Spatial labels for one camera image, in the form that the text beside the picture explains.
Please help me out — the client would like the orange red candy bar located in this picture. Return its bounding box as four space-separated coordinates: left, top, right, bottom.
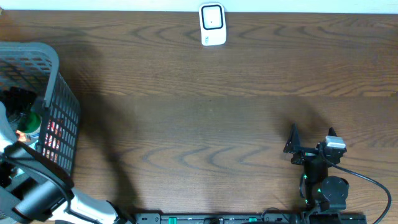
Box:
42 119 63 163

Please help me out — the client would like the small orange snack packet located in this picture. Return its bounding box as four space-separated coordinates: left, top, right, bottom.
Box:
16 130 31 143

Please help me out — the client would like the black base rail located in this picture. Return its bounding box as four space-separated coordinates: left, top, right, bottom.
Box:
133 212 368 224

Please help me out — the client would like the grey plastic mesh basket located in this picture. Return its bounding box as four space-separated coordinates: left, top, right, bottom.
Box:
1 42 81 178

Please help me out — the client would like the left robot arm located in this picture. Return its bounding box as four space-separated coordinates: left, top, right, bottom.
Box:
1 106 136 223

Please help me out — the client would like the green lid jar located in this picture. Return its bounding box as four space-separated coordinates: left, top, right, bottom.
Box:
17 112 42 138

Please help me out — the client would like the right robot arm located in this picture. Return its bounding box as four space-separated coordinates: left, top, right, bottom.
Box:
283 124 349 223

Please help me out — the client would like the white barcode scanner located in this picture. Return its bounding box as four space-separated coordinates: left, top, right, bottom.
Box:
199 2 227 47

